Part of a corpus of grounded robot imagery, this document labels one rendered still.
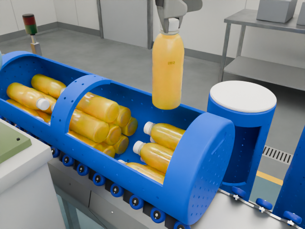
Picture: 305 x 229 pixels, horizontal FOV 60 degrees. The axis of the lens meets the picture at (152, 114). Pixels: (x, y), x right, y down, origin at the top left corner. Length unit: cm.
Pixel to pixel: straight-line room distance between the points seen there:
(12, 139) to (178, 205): 44
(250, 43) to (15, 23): 442
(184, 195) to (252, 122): 62
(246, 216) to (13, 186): 62
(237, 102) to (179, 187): 63
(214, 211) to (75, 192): 47
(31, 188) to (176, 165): 39
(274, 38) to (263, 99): 290
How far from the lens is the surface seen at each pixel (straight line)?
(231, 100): 115
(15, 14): 614
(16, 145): 73
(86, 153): 75
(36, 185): 78
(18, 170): 70
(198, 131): 60
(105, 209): 91
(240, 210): 86
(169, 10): 52
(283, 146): 279
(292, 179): 144
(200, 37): 442
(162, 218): 76
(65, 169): 99
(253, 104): 115
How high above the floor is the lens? 158
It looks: 32 degrees down
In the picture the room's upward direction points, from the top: straight up
